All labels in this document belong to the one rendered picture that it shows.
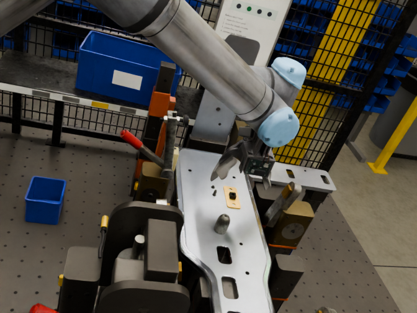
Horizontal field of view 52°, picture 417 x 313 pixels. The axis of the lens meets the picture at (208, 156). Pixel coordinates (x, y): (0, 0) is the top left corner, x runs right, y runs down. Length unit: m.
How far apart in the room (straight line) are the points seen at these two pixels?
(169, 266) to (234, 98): 0.28
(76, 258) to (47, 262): 0.49
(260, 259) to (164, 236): 0.36
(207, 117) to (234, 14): 0.37
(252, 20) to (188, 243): 0.81
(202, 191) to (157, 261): 0.48
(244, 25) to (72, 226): 0.85
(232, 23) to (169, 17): 0.89
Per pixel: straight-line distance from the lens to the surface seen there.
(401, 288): 2.88
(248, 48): 1.21
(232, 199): 1.13
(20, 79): 1.38
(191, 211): 1.05
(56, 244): 1.32
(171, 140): 0.98
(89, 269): 0.78
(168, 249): 0.69
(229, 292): 0.94
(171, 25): 0.60
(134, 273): 0.69
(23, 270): 1.26
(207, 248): 0.98
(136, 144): 1.00
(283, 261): 1.05
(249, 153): 0.98
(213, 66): 0.65
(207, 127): 1.31
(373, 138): 4.33
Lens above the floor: 1.69
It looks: 33 degrees down
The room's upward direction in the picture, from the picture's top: 19 degrees clockwise
